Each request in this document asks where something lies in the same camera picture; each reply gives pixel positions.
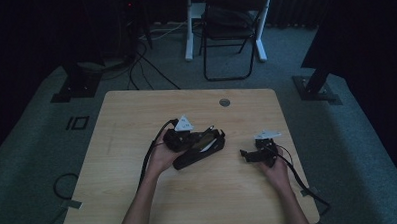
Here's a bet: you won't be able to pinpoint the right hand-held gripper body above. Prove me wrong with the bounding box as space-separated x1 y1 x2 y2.
252 128 285 169

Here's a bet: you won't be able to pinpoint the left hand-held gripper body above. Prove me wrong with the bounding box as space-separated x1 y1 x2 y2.
162 114 196 154

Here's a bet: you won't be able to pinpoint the black pencil case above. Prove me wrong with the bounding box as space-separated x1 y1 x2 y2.
170 125 229 171

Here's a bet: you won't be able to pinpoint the person's right hand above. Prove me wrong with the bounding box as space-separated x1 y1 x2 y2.
256 147 291 193

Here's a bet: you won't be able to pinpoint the person's left hand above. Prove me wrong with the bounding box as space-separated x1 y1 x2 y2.
144 127 187 179

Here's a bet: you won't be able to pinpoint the grey tape patch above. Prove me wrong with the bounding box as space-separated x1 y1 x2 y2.
59 198 83 211
300 186 320 198

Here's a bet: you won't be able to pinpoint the white desk leg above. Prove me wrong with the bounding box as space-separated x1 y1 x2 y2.
253 0 277 63
183 0 200 62

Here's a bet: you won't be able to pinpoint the black folding chair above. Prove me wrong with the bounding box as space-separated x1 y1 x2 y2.
200 0 275 83

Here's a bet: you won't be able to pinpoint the dark equipment tower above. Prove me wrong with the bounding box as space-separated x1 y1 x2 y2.
114 0 154 64

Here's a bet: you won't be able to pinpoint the dark curtain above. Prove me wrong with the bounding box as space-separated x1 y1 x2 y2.
268 0 320 31

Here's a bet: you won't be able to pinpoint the thin black wire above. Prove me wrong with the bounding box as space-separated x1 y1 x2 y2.
277 144 294 167

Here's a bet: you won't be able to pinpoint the thick black gripper cable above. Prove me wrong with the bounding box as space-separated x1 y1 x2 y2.
270 141 332 219
134 118 182 192

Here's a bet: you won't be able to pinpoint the black floor cables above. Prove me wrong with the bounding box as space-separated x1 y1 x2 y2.
125 39 182 92

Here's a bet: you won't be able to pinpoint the black stand with base plate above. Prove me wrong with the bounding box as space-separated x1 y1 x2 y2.
49 59 104 104
290 61 343 108

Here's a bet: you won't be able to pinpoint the white floor cable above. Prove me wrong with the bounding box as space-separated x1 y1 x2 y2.
138 20 189 42

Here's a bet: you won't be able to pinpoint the black floor cable loop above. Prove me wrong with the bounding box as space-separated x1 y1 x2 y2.
52 172 82 202

